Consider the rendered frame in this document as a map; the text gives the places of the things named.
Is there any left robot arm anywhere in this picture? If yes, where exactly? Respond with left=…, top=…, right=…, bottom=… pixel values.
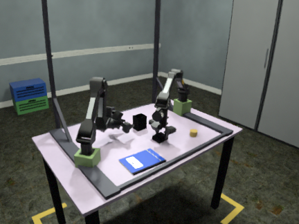
left=151, top=69, right=190, bottom=131

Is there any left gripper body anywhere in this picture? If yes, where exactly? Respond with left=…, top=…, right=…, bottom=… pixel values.
left=149, top=116, right=176, bottom=134

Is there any small yellow cylinder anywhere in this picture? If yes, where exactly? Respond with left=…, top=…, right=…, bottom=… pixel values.
left=190, top=129, right=198, bottom=138

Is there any blue spiral notebook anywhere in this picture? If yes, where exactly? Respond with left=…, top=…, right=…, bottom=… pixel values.
left=118, top=149, right=167, bottom=176

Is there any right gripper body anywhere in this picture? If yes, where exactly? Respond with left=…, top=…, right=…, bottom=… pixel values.
left=111, top=119, right=131, bottom=133

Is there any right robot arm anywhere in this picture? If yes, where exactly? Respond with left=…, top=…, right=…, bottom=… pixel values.
left=75, top=77, right=123, bottom=156

